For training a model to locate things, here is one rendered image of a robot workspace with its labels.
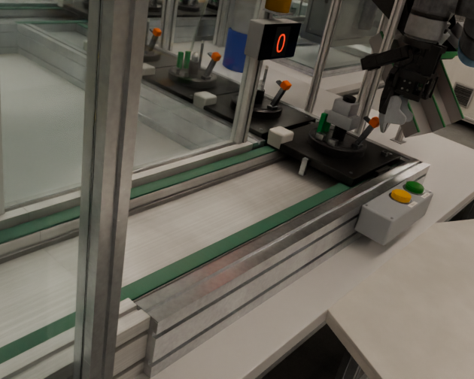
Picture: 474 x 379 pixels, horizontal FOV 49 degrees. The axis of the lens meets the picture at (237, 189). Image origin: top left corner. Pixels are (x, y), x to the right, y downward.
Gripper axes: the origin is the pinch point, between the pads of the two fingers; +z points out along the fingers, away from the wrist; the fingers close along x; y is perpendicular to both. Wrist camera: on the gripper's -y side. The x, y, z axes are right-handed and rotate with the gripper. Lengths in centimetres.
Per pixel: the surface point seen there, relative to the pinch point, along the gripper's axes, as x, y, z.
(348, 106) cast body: -2.2, -8.0, -2.0
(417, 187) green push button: -2.2, 13.0, 8.9
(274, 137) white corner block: -12.0, -19.1, 8.5
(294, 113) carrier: 8.5, -27.8, 9.0
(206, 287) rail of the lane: -62, 8, 10
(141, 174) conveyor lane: -49, -23, 10
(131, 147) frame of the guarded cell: -82, 12, -18
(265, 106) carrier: -0.1, -31.6, 7.0
